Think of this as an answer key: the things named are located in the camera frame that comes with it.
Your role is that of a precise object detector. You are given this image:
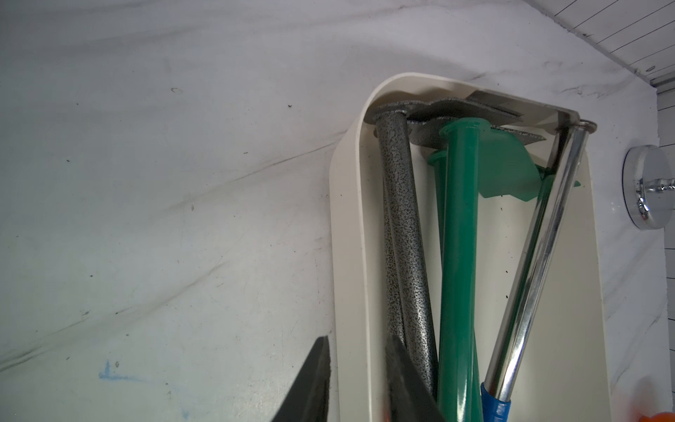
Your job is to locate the chrome cup rack stand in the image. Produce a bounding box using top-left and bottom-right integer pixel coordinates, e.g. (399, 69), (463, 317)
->
(622, 145), (674, 230)

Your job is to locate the chrome hoe blue handle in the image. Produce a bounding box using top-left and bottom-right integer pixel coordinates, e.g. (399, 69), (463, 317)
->
(469, 90), (598, 421)

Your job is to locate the orange plastic bowl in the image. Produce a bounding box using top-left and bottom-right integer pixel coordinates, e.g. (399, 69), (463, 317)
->
(639, 411), (675, 422)

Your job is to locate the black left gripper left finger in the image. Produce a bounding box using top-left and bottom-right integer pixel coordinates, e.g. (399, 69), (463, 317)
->
(272, 336), (330, 422)

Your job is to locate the grey speckled hoe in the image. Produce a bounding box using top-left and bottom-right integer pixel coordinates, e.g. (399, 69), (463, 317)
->
(366, 112), (544, 345)
(364, 98), (521, 397)

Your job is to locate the green hoe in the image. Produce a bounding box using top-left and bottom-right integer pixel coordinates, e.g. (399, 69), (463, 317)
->
(430, 118), (542, 421)
(428, 151), (580, 421)

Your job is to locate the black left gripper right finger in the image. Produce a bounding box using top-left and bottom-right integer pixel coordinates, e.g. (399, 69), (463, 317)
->
(386, 335), (444, 421)

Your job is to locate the cream plastic storage box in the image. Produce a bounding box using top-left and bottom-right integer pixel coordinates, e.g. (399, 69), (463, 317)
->
(329, 73), (611, 421)

